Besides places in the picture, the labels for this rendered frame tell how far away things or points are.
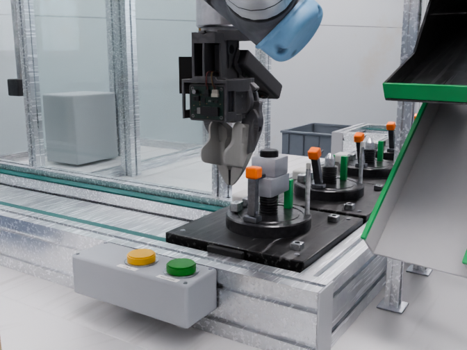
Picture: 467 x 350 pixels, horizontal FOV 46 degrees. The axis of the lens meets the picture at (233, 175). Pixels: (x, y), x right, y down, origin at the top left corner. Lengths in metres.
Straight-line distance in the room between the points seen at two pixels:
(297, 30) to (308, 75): 3.66
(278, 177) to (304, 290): 0.23
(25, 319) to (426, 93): 0.64
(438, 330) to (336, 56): 3.67
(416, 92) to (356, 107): 3.86
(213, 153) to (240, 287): 0.19
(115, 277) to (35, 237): 0.28
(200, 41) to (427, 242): 0.38
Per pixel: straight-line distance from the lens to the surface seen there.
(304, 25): 0.57
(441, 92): 0.68
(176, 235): 0.86
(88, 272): 0.81
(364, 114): 4.62
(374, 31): 4.64
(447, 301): 0.95
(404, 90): 0.70
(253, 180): 0.83
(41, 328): 0.86
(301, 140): 2.91
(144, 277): 0.74
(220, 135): 0.77
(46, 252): 1.00
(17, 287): 1.01
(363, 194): 1.11
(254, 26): 0.57
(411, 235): 0.74
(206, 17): 0.72
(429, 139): 0.83
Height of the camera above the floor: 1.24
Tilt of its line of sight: 12 degrees down
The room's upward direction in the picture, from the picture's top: straight up
